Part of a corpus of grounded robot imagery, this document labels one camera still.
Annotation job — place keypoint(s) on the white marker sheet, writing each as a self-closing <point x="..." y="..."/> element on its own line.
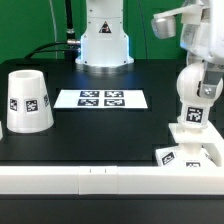
<point x="101" y="99"/>

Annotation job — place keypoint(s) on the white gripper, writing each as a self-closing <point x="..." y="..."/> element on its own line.
<point x="205" y="41"/>

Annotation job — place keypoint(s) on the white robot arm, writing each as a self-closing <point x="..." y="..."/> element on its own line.
<point x="105" y="45"/>

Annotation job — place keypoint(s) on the white part at left edge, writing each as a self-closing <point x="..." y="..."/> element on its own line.
<point x="1" y="132"/>

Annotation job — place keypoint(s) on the white lamp bulb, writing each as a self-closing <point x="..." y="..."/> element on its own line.
<point x="195" y="109"/>

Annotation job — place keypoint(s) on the white table border frame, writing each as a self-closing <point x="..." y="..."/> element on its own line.
<point x="113" y="180"/>

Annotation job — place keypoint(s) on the white lamp shade cone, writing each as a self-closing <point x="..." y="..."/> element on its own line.
<point x="28" y="104"/>

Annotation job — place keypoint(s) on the white lamp base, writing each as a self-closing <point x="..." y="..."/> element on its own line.
<point x="196" y="148"/>

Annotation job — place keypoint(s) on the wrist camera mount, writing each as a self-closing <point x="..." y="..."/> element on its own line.
<point x="164" y="24"/>

